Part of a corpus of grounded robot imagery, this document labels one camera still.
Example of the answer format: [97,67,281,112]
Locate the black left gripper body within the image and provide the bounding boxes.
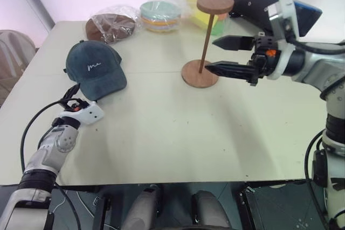
[59,96,85,113]

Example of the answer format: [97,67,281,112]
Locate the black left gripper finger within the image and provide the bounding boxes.
[63,83,81,102]

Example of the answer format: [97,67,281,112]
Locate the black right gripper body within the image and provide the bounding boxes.
[249,35,281,87]

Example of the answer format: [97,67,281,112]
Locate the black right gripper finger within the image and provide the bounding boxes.
[212,35,256,52]
[204,61,260,87]

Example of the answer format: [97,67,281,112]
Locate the brown wooden hat stand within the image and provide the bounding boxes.
[181,0,235,89]

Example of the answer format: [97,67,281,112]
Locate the dark teal baseball cap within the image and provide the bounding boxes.
[64,40,128,101]

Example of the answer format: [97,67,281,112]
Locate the brown hat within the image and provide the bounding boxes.
[85,14,136,43]

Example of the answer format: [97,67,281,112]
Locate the green foam block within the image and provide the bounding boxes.
[212,19,227,37]

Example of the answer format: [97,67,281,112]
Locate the yellow foam block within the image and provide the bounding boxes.
[183,0,219,31]

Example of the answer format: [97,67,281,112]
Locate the black blue-edged tablet device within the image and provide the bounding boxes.
[229,0,323,38]

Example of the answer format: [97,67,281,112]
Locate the beige padded chair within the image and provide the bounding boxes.
[0,29,37,107]

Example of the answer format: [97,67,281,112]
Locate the lilac bowl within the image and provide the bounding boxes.
[145,24,180,34]

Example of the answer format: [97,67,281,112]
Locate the orange bowl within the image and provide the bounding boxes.
[141,16,182,26]

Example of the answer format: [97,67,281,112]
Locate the brown item in plastic bag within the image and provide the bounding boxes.
[85,4,142,45]

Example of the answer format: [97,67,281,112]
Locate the grey rounded leg shape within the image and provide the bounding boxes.
[121,185,163,230]
[190,189,230,230]

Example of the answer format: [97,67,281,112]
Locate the black framed box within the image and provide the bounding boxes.
[238,180,331,230]

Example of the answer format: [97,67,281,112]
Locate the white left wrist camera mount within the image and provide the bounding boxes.
[59,101,105,126]

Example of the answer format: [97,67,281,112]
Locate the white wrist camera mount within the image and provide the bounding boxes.
[266,0,300,81]
[59,101,105,126]

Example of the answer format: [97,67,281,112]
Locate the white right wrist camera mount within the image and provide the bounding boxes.
[266,0,300,81]

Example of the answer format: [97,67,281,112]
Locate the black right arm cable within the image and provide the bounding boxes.
[287,34,345,227]

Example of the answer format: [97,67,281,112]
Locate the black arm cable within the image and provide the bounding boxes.
[20,100,65,173]
[287,34,345,227]

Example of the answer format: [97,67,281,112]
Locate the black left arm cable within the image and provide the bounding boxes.
[20,100,65,173]

